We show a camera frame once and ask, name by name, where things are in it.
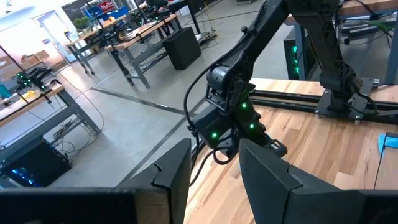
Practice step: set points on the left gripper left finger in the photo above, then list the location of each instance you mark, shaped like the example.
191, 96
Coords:
168, 174

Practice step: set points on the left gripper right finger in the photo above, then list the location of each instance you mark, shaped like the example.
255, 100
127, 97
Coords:
273, 193

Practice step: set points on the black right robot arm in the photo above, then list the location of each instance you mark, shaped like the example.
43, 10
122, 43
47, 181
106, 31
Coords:
258, 37

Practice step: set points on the black computer tower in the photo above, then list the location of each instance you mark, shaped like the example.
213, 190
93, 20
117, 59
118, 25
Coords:
182, 48

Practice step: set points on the teal cloth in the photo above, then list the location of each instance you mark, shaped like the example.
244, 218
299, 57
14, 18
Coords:
392, 143

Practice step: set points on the computer with blue lights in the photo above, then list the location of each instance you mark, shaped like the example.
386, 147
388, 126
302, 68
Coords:
37, 168

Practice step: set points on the computer with green lights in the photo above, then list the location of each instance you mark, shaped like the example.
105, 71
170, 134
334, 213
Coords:
290, 62

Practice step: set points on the wooden workbench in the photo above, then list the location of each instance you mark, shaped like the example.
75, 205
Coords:
140, 35
37, 102
90, 35

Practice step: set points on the background black robot arms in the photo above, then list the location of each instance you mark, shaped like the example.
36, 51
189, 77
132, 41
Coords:
34, 76

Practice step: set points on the blue storage bins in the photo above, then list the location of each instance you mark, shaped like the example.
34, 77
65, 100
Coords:
119, 13

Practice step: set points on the green potted plant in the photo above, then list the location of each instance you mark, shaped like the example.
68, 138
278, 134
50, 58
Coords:
81, 22

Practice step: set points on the cardboard box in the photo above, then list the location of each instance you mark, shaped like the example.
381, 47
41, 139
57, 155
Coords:
34, 59
6, 62

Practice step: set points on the red sign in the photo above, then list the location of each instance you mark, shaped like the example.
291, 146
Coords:
105, 5

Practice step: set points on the black gantry frame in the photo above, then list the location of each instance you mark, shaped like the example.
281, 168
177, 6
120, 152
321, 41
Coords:
12, 59

